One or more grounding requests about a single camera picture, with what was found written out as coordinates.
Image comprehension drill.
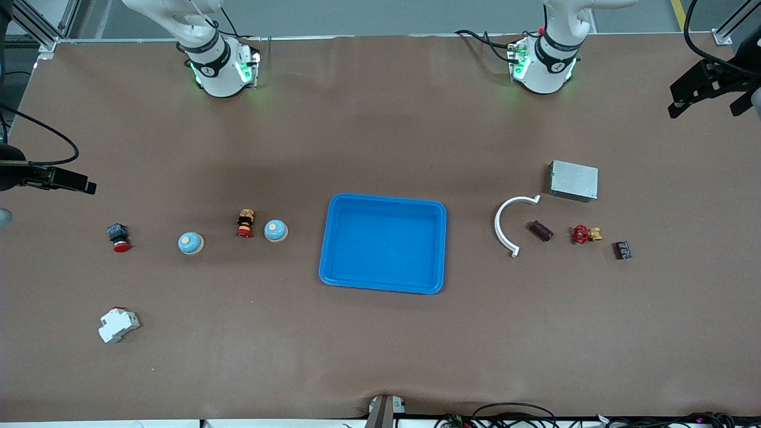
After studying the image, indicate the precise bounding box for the red pushbutton blue block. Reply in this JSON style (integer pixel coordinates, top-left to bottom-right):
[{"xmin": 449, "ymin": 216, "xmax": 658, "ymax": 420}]
[{"xmin": 107, "ymin": 223, "xmax": 131, "ymax": 253}]

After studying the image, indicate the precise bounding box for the white circuit breaker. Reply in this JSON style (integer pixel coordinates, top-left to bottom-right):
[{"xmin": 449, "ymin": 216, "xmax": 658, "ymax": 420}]
[{"xmin": 98, "ymin": 307, "xmax": 141, "ymax": 344}]

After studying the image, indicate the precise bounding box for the silver metal box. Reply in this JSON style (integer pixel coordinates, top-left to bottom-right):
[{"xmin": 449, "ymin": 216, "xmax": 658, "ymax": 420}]
[{"xmin": 549, "ymin": 160, "xmax": 599, "ymax": 203}]

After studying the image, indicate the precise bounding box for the brass valve red handwheel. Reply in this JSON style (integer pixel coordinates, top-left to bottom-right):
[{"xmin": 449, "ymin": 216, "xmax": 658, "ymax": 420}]
[{"xmin": 571, "ymin": 224, "xmax": 603, "ymax": 245}]

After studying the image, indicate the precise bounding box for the white curved pipe clamp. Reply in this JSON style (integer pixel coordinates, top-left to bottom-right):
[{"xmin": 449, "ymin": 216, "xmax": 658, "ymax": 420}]
[{"xmin": 494, "ymin": 195, "xmax": 541, "ymax": 258}]

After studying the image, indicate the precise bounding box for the blue plastic tray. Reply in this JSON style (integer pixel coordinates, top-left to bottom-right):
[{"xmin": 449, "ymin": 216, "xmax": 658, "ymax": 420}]
[{"xmin": 319, "ymin": 193, "xmax": 448, "ymax": 295}]

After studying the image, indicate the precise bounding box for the aluminium frame post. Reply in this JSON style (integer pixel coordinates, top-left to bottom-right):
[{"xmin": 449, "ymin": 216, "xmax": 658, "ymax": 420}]
[
  {"xmin": 712, "ymin": 0, "xmax": 761, "ymax": 46},
  {"xmin": 12, "ymin": 0, "xmax": 81, "ymax": 60}
]

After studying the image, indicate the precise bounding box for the black arm base cable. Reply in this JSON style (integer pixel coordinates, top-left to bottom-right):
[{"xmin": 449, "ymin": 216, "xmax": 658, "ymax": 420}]
[{"xmin": 455, "ymin": 30, "xmax": 518, "ymax": 63}]

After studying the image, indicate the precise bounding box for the black cable bundle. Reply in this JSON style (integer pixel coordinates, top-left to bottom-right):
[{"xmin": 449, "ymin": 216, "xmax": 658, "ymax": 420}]
[{"xmin": 595, "ymin": 411, "xmax": 741, "ymax": 428}]

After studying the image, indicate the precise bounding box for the black looped cable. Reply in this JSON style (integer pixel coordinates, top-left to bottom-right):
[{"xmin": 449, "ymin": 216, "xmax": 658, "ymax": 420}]
[{"xmin": 437, "ymin": 402, "xmax": 559, "ymax": 428}]

